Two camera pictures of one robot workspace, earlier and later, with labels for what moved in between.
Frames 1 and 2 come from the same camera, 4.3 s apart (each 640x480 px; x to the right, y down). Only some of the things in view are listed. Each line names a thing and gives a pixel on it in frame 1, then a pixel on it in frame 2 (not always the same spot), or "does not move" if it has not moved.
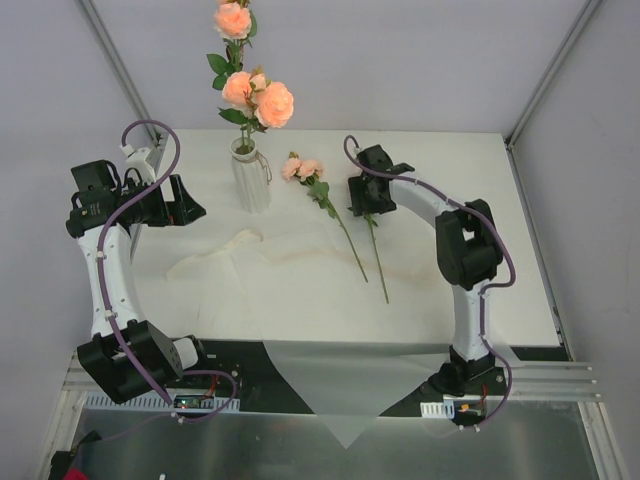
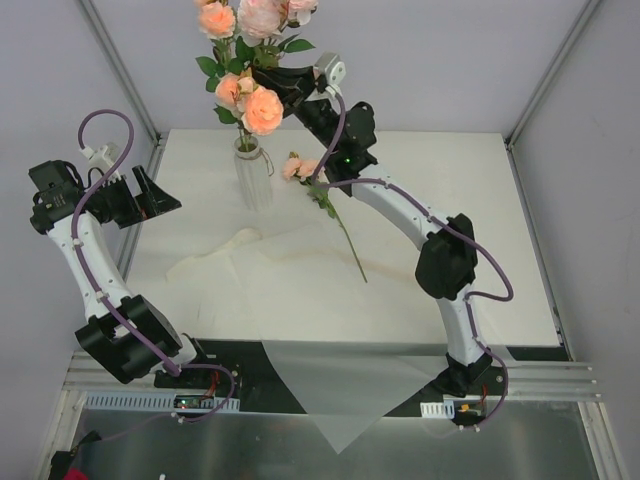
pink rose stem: x=374 y=223 → x=261 y=25
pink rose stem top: x=236 y=24 → x=218 y=22
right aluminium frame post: x=551 y=73 does not move
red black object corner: x=61 y=461 does not move
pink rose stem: x=309 y=171 does not move
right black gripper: x=364 y=195 → x=302 y=89
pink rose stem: x=262 y=103 does not move
